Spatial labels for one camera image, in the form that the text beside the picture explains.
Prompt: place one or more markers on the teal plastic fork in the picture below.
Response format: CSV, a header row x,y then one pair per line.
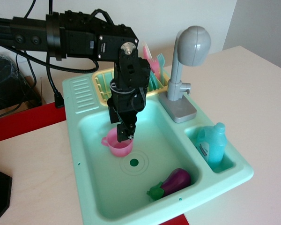
x,y
161,60

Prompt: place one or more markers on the purple toy eggplant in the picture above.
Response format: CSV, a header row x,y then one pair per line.
x,y
177,180

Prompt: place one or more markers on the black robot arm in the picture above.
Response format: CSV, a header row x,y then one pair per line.
x,y
93,36

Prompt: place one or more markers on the blue detergent bottle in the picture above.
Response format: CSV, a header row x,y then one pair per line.
x,y
211,142

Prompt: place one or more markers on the black mesh object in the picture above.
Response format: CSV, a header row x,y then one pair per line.
x,y
15,89

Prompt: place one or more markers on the pink plastic cup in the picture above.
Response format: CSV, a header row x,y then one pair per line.
x,y
118,149

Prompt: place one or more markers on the yellow drying rack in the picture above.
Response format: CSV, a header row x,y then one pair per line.
x,y
102,79

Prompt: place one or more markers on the teal plastic plate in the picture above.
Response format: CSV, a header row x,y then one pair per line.
x,y
152,84

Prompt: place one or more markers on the pink plastic plate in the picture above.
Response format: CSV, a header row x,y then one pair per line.
x,y
146,52

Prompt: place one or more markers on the mint green toy sink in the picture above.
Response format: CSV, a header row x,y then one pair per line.
x,y
113,190

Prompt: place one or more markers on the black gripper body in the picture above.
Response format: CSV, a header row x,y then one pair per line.
x,y
124,104

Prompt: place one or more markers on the pink plastic fork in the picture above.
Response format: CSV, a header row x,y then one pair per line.
x,y
155,67

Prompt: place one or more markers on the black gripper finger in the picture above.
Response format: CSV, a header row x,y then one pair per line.
x,y
125,133

